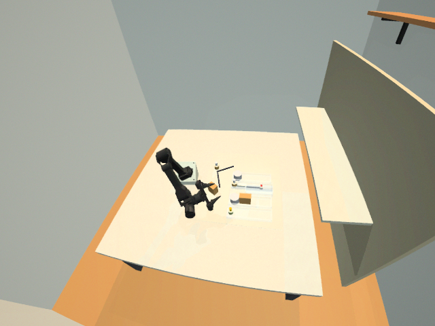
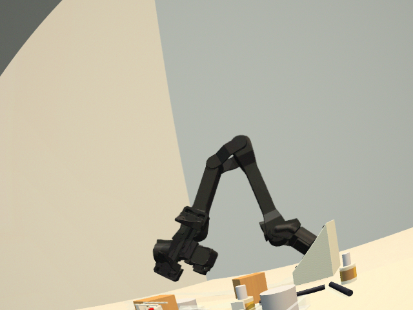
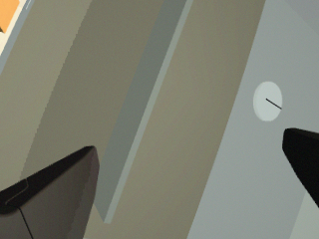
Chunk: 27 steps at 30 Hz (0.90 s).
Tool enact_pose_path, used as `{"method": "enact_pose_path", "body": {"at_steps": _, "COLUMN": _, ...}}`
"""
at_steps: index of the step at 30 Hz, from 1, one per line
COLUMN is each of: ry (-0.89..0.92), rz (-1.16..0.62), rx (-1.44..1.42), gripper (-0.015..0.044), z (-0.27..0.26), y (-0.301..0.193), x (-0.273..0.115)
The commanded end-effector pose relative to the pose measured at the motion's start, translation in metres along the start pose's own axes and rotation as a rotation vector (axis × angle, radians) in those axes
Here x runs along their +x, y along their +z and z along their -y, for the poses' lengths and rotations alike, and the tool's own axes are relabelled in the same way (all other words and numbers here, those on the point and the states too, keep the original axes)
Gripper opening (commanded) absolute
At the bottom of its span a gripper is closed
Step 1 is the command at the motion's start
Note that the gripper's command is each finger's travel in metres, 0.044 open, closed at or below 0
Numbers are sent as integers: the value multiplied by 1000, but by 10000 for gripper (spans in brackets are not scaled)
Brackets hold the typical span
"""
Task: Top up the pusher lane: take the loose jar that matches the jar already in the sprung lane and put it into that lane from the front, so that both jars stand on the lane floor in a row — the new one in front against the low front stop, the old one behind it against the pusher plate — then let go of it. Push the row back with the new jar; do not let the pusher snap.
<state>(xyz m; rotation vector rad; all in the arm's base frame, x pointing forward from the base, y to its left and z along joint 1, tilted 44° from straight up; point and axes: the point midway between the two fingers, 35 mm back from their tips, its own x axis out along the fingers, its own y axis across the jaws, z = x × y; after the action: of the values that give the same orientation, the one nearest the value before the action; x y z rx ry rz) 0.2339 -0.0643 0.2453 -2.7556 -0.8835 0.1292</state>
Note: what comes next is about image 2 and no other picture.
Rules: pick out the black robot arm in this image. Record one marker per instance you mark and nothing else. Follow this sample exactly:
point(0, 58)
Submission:
point(276, 230)

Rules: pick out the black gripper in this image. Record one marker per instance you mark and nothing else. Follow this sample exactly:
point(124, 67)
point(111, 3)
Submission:
point(182, 246)

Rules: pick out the black cylinder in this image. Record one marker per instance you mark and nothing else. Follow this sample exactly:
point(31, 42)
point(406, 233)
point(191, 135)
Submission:
point(312, 290)
point(341, 289)

